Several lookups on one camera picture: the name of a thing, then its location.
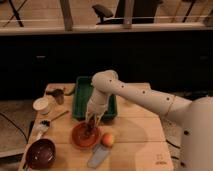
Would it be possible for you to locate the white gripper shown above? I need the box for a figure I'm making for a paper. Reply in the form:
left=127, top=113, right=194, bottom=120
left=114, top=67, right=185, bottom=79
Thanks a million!
left=85, top=90, right=110, bottom=127

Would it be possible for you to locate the dark grapes bunch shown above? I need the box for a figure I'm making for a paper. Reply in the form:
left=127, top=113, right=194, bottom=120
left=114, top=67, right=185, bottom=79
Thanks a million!
left=83, top=118, right=95, bottom=138

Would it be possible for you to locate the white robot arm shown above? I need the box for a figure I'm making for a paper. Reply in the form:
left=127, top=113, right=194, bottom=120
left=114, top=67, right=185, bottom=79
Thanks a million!
left=85, top=70, right=213, bottom=171

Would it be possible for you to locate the red bowl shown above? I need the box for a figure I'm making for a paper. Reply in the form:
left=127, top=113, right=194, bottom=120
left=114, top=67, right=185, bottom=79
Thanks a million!
left=70, top=122, right=101, bottom=150

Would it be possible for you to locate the dark brown bowl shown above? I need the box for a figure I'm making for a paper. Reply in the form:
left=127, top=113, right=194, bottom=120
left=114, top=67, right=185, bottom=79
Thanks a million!
left=25, top=139, right=56, bottom=170

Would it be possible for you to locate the wooden stick utensil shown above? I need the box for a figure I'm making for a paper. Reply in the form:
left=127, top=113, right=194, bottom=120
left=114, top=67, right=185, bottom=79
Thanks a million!
left=50, top=111, right=69, bottom=122

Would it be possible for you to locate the orange peach fruit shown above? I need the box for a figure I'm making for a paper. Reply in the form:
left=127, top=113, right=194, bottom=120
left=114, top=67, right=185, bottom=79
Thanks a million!
left=101, top=133, right=115, bottom=147

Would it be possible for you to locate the green plastic tray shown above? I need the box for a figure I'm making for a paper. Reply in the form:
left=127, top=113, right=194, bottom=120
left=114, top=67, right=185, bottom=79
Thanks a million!
left=72, top=76, right=118, bottom=121

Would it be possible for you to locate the small dark metal cup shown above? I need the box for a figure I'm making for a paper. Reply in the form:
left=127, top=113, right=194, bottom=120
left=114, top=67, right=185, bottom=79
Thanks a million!
left=52, top=89, right=64, bottom=105

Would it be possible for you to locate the white spoon with dark food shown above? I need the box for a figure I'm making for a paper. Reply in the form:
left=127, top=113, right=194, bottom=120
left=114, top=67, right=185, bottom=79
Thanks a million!
left=36, top=120, right=50, bottom=140

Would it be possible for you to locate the white cup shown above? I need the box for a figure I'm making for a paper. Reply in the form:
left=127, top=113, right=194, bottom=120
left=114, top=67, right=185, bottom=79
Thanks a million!
left=33, top=97, right=50, bottom=115

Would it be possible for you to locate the black office chair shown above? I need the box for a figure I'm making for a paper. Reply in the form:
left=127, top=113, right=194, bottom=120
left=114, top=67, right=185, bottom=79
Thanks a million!
left=92, top=0, right=160, bottom=25

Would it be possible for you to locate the black cable left floor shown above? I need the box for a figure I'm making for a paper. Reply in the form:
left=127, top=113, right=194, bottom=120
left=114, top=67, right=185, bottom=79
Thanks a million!
left=0, top=112, right=30, bottom=144

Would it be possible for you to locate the black floor cable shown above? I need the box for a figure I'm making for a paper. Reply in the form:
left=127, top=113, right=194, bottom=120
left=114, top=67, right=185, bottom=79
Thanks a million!
left=165, top=138, right=182, bottom=161

